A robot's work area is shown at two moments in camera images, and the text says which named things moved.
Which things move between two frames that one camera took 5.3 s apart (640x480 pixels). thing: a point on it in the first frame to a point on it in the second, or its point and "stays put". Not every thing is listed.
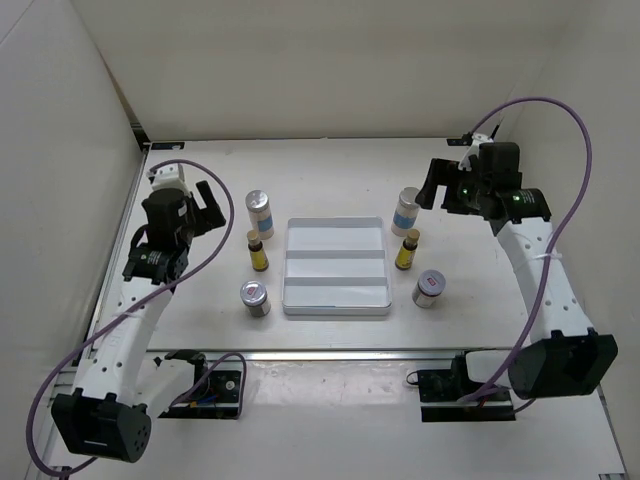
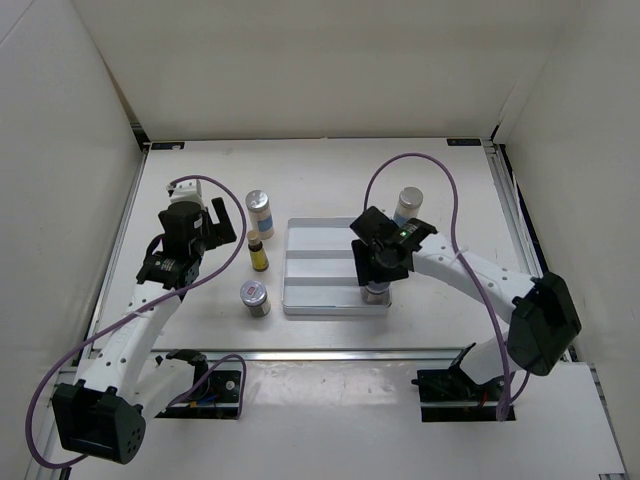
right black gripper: (439, 174) to (366, 273)
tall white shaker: (257, 203) stays put
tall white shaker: (406, 212) stays put
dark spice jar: (254, 295) stays put
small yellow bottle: (260, 261) stays put
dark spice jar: (430, 284) to (377, 294)
